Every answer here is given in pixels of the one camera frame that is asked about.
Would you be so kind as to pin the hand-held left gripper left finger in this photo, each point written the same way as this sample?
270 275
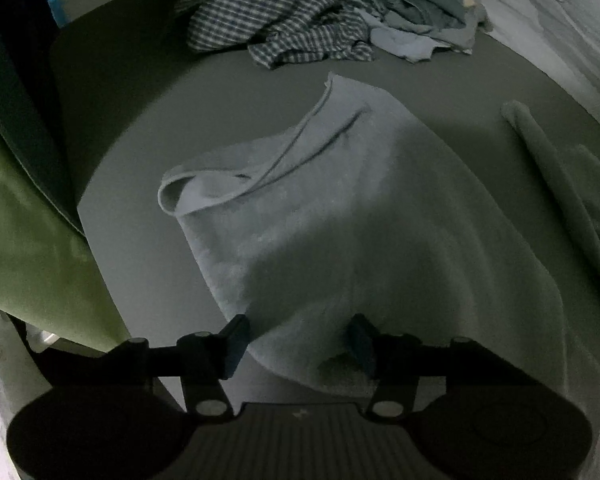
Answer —
235 344

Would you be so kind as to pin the green blanket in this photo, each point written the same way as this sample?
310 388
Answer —
25 240

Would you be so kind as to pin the white carrot-print bedsheet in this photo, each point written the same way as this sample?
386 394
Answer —
555 25

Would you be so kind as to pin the green towel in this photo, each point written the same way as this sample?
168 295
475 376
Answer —
570 195

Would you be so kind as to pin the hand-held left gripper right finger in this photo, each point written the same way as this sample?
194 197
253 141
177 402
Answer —
362 346

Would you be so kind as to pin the plain light blue cloth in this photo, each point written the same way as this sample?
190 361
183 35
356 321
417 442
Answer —
405 40

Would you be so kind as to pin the light grey towel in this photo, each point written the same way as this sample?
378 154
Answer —
355 220

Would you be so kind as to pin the blue white checked shirt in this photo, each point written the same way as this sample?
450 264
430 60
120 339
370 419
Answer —
280 20

